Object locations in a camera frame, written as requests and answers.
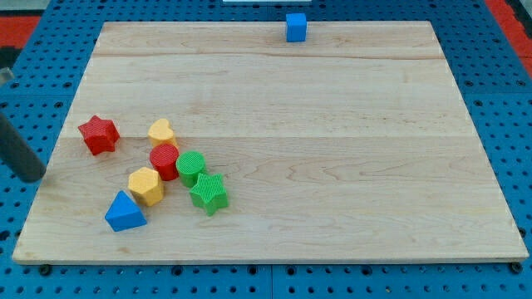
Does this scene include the yellow hexagon block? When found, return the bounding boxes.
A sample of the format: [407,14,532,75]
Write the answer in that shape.
[128,167,164,207]

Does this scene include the yellow heart block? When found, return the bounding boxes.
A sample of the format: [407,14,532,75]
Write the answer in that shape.
[148,118,179,148]

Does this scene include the large wooden board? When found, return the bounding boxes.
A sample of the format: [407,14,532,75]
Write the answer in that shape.
[12,22,529,265]

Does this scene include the blue triangle block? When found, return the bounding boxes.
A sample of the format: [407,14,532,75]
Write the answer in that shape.
[105,190,147,232]

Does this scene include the red star block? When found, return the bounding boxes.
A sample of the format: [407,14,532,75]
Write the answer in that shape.
[78,115,120,155]

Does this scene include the red cylinder block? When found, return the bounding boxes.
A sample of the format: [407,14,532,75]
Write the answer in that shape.
[150,144,179,181]

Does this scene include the blue cube block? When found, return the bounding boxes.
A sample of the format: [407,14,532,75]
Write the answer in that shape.
[286,12,307,42]

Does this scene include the green cylinder block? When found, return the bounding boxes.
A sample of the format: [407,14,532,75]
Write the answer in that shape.
[176,151,206,188]

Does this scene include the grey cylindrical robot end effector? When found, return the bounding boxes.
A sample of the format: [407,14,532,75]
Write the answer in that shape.
[1,114,46,183]

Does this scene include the green star block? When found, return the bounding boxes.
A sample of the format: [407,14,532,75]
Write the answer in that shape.
[190,174,229,216]

